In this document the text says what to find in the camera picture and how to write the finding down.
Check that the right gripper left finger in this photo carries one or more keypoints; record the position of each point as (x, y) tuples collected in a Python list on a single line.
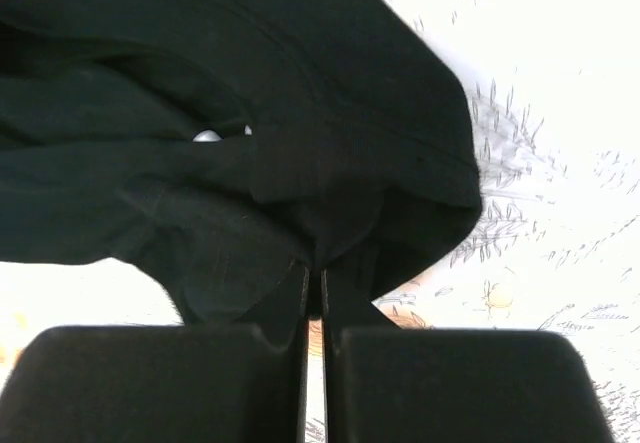
[(237, 382)]

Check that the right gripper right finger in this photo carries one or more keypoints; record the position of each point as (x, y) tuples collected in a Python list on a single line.
[(388, 384)]

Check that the black t-shirt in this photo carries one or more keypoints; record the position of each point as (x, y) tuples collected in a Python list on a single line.
[(223, 146)]

